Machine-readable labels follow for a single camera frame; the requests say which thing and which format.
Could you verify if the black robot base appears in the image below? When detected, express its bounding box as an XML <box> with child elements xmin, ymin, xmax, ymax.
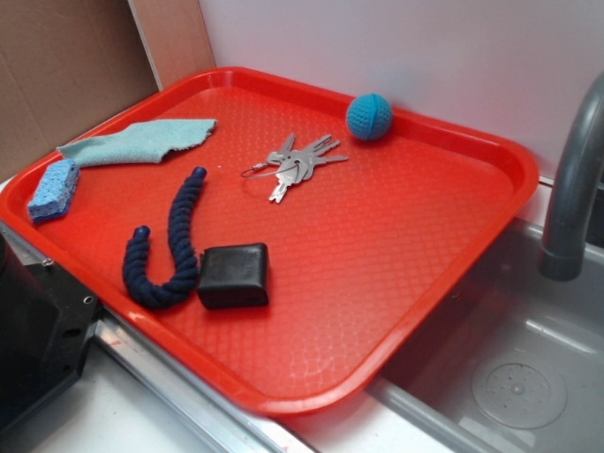
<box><xmin>1</xmin><ymin>239</ymin><xmax>99</xmax><ymax>433</ymax></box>

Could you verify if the red plastic tray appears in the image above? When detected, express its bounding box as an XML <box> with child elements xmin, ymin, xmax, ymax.
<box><xmin>1</xmin><ymin>68</ymin><xmax>539</xmax><ymax>416</ymax></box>

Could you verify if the silver key bunch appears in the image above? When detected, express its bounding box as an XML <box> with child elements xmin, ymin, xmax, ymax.
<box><xmin>241</xmin><ymin>133</ymin><xmax>348</xmax><ymax>204</ymax></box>

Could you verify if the black rectangular block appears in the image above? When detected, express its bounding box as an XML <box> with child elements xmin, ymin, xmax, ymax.
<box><xmin>196</xmin><ymin>243</ymin><xmax>269</xmax><ymax>310</ymax></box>

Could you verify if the blue dimpled ball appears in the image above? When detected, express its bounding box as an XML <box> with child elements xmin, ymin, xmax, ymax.
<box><xmin>345</xmin><ymin>93</ymin><xmax>394</xmax><ymax>141</ymax></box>

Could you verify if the light blue cloth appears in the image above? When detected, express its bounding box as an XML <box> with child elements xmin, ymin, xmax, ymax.
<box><xmin>58</xmin><ymin>119</ymin><xmax>217</xmax><ymax>168</ymax></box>

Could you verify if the grey plastic sink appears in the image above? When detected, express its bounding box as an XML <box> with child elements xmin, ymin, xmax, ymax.
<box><xmin>287</xmin><ymin>221</ymin><xmax>603</xmax><ymax>452</ymax></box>

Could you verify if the blue sponge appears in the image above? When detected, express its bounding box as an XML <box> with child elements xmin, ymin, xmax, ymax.
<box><xmin>27</xmin><ymin>159</ymin><xmax>79</xmax><ymax>224</ymax></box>

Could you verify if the grey faucet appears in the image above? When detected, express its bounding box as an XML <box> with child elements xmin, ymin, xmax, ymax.
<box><xmin>538</xmin><ymin>75</ymin><xmax>603</xmax><ymax>281</ymax></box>

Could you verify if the brown cardboard panel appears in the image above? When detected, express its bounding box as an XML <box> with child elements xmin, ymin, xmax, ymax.
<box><xmin>1</xmin><ymin>1</ymin><xmax>158</xmax><ymax>180</ymax></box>

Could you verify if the dark blue rope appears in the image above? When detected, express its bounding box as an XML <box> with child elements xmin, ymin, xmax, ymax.
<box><xmin>122</xmin><ymin>165</ymin><xmax>209</xmax><ymax>310</ymax></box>

